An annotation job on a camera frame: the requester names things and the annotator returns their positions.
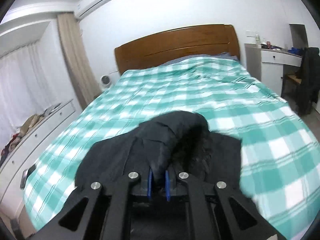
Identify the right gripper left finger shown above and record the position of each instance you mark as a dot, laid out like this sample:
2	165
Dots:
99	211

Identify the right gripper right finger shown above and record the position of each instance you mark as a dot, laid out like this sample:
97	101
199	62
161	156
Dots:
218	211

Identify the black puffer jacket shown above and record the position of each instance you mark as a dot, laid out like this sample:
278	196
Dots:
179	140

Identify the green white plaid bedspread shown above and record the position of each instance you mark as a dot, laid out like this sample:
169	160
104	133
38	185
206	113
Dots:
279	154

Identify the smartphone on bed edge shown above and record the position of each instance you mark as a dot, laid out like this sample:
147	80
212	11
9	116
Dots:
24	179

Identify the white low drawer cabinet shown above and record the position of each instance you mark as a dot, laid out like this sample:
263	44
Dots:
28	150

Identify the small white round fan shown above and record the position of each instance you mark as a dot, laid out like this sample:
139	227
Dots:
105	82

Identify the white sheer curtain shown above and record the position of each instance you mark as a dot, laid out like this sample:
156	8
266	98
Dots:
31	81

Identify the dark coat on chair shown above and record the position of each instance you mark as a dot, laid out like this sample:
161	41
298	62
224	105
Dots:
308	90

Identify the white desk with drawer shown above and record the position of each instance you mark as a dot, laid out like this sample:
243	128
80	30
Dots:
272	64

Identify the grey panel beside desk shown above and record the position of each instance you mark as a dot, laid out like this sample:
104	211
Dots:
253	60

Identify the brown wooden headboard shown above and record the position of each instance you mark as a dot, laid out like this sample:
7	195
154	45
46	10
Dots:
156	49

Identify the beige curtain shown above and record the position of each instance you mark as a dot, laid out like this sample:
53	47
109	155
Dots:
79	70

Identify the white wall air conditioner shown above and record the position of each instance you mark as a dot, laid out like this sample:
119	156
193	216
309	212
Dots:
85	7

